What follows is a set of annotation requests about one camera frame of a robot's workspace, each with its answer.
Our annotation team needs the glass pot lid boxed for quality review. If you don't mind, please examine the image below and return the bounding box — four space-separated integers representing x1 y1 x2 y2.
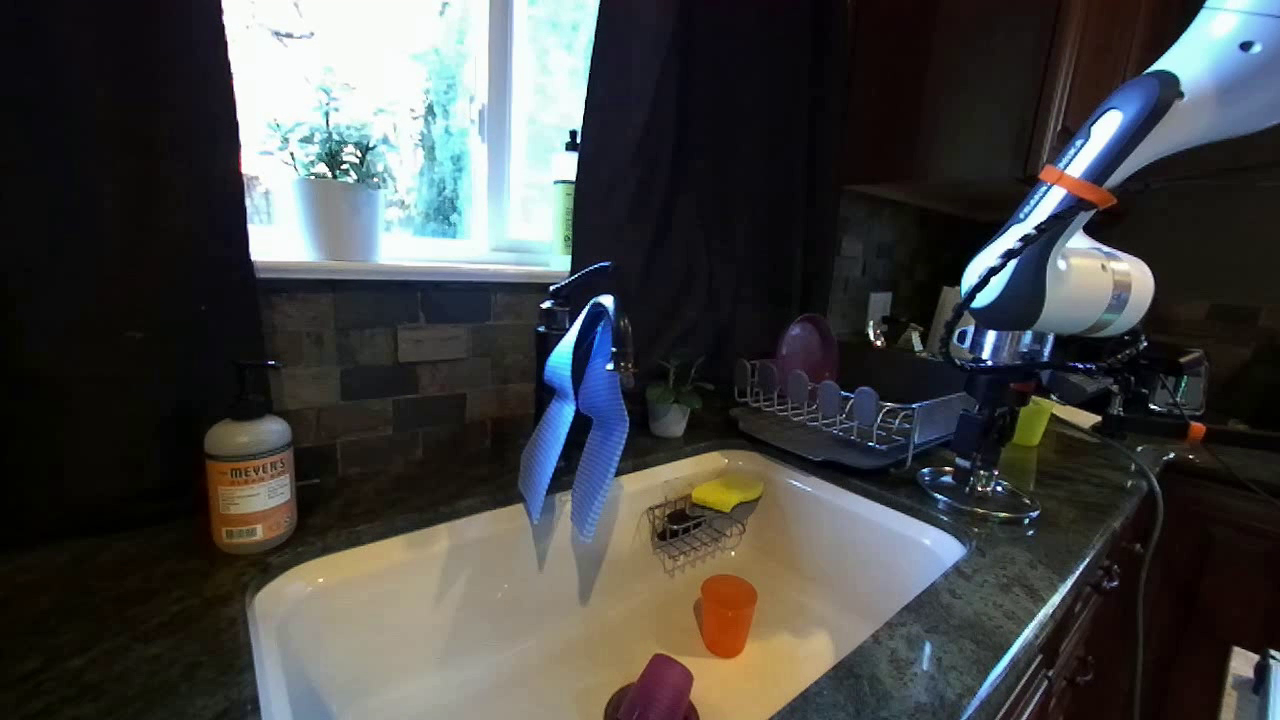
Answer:
916 464 1042 524

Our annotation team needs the plate rack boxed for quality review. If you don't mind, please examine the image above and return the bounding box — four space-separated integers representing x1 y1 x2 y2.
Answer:
730 355 977 472

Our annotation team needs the purple plate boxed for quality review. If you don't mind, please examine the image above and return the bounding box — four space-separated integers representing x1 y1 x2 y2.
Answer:
775 313 840 387

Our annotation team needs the green plastic cup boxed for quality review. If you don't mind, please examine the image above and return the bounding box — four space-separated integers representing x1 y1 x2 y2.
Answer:
1011 395 1055 448

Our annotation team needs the yellow sponge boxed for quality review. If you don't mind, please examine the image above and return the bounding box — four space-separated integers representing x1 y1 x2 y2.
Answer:
690 474 765 514

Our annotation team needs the small plant in white pot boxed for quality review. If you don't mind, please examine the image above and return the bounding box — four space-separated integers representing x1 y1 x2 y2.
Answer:
644 357 717 440

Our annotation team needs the orange plastic cup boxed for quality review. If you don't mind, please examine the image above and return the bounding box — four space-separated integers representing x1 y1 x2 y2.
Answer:
696 573 759 660

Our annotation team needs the dark curtain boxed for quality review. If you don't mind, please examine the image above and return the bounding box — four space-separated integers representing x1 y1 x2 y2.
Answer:
0 0 266 546
572 0 851 386

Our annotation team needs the blue striped cloth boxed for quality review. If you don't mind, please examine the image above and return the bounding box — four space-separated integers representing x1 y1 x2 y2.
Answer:
517 294 631 544

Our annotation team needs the purple plastic cup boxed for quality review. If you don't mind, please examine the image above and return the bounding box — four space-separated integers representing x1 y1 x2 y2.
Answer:
604 653 702 720

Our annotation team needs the black tap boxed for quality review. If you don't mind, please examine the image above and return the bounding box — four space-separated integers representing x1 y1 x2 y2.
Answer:
534 261 638 426

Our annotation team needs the green dish soap bottle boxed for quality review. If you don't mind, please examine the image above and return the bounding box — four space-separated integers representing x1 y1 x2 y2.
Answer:
552 129 582 271

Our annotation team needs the white sink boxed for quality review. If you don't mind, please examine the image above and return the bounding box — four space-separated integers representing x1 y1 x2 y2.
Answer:
247 449 972 720

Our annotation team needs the window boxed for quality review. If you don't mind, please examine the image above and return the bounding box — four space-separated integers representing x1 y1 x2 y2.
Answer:
221 0 601 281

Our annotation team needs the large plant in white pot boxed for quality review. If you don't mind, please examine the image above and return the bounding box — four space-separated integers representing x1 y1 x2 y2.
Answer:
262 85 398 264

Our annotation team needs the soap dispenser with orange label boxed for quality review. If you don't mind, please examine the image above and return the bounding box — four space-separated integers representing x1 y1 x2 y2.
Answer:
203 359 299 555

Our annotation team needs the camera on mount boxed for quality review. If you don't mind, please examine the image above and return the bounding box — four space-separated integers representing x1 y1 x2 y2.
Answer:
1095 336 1280 453

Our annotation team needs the black cable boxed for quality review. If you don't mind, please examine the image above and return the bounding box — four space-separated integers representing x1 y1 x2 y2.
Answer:
1050 412 1168 720

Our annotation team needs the wire sponge caddy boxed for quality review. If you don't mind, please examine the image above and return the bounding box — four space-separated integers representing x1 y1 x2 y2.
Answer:
644 488 758 577

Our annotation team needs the dark wooden wall cabinet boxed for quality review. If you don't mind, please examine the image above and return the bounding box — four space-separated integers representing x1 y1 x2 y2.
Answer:
843 0 1206 223

